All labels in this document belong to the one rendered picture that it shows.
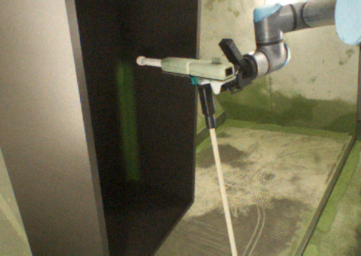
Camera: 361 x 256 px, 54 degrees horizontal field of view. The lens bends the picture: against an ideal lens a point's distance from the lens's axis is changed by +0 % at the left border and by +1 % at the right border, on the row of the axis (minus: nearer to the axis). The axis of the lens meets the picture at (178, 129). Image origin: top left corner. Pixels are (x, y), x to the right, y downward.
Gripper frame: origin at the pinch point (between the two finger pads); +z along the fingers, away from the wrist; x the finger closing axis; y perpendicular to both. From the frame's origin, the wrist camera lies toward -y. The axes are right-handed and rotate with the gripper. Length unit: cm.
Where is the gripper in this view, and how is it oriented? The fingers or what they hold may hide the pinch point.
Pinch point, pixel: (200, 78)
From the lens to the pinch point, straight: 105.3
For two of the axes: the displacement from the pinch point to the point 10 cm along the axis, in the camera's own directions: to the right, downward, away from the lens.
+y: 1.6, 9.1, 3.9
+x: -5.9, -2.3, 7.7
